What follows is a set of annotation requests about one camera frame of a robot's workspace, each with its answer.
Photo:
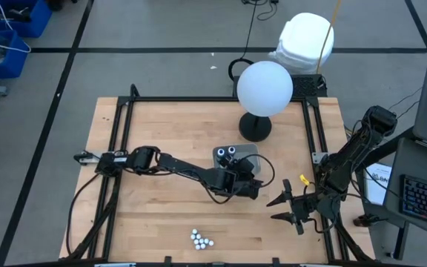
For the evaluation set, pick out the large blue-tip food coloring bottle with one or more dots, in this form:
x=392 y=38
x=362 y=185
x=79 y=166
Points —
x=221 y=151

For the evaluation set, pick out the large black-tip food coloring bottle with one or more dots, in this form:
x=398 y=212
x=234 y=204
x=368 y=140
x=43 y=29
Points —
x=231 y=150

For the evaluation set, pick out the black clamp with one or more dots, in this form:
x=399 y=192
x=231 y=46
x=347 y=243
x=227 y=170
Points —
x=363 y=220

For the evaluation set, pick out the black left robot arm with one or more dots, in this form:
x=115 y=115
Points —
x=184 y=168

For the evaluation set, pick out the white paper sheet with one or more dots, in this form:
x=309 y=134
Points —
x=378 y=185

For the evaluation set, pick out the grey plastic bin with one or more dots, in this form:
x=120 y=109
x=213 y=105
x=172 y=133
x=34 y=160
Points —
x=250 y=150

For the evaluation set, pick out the black aluminium table frame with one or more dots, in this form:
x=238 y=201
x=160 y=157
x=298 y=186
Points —
x=217 y=99

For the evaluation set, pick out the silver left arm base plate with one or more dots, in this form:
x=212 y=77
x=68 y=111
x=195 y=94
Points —
x=87 y=158

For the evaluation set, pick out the black perforated computer box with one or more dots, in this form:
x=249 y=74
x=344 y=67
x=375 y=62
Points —
x=308 y=87

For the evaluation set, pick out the yellow tag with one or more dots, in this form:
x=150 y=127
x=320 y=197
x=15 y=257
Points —
x=304 y=179

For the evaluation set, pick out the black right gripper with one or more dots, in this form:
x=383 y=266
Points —
x=306 y=205

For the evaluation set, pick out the white wrapped bulky object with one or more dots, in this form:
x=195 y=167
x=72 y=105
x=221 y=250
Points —
x=302 y=41

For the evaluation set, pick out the blue storage bin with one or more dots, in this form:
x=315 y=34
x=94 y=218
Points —
x=37 y=22
x=13 y=66

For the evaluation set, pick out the black desk leg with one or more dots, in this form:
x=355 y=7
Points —
x=400 y=241

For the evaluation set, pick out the grey side desk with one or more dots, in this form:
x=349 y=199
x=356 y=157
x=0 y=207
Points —
x=421 y=155

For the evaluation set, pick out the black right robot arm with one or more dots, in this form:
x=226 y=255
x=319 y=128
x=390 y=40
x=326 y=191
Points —
x=347 y=155

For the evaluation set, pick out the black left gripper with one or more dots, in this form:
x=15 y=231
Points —
x=235 y=183

